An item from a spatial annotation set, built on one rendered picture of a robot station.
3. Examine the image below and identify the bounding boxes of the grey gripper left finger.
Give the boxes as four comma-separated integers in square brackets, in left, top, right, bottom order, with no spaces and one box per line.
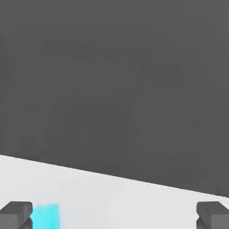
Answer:
[0,201,34,229]

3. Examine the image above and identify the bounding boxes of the large cyan box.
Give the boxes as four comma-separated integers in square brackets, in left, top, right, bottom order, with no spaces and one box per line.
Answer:
[30,203,60,229]

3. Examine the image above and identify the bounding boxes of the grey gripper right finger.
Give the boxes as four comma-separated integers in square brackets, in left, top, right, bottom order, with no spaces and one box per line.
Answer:
[196,200,229,229]

